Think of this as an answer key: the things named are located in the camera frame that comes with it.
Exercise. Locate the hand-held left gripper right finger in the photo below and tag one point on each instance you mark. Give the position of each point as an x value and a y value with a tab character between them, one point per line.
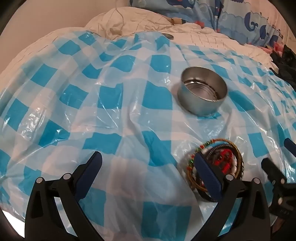
208	177

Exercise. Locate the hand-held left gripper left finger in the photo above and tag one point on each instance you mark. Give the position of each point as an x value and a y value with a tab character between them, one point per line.
91	168

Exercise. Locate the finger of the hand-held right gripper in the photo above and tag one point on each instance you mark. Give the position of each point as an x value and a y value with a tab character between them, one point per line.
274	172
290	144

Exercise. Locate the round silver tin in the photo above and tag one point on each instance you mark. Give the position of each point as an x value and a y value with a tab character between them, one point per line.
196	103

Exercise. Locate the blue checkered plastic sheet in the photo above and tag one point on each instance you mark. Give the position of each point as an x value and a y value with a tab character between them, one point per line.
115	92

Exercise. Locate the dark clothes pile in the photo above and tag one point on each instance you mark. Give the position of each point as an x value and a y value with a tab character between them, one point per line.
286	64

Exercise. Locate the pink cloth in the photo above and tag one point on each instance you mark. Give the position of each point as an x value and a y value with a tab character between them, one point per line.
277	47

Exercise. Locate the whale print curtain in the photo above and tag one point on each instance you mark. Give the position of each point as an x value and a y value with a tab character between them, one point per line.
231	18

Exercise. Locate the round silver tin lid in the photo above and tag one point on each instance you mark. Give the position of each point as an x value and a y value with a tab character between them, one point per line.
168	35

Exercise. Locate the white quilt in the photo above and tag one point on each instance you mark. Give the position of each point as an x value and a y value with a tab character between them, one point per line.
143	20

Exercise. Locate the brown black cylindrical object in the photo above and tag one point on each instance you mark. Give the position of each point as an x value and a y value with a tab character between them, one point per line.
177	21

